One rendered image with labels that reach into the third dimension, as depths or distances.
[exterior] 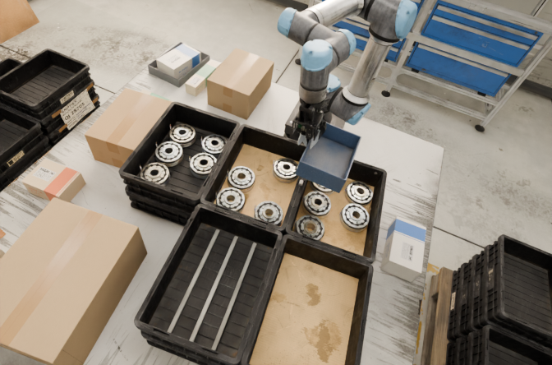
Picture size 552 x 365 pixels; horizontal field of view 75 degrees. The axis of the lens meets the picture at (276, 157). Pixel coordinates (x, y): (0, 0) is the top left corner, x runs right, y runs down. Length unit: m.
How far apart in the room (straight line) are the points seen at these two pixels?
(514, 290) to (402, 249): 0.72
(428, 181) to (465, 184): 1.17
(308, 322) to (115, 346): 0.59
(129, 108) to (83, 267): 0.70
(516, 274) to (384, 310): 0.84
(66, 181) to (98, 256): 0.43
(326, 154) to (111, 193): 0.86
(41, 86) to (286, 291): 1.81
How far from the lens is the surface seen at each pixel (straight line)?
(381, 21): 1.33
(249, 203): 1.34
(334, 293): 1.25
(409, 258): 1.45
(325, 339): 1.20
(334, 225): 1.35
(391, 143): 1.89
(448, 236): 2.63
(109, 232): 1.25
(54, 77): 2.48
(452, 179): 2.95
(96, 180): 1.62
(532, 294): 2.08
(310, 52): 0.90
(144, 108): 1.62
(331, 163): 1.19
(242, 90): 1.70
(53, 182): 1.57
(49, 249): 1.27
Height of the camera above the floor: 1.97
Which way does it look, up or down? 50 degrees down
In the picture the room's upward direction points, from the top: 12 degrees clockwise
